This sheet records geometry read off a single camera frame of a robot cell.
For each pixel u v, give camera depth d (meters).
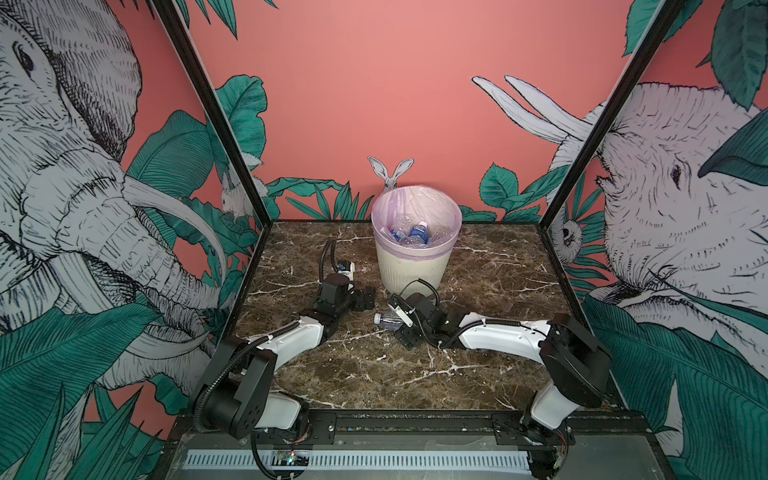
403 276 0.86
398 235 0.90
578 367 0.45
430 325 0.66
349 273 0.81
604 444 0.73
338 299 0.71
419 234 0.95
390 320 0.89
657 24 0.71
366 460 0.70
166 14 0.70
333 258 1.10
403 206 0.95
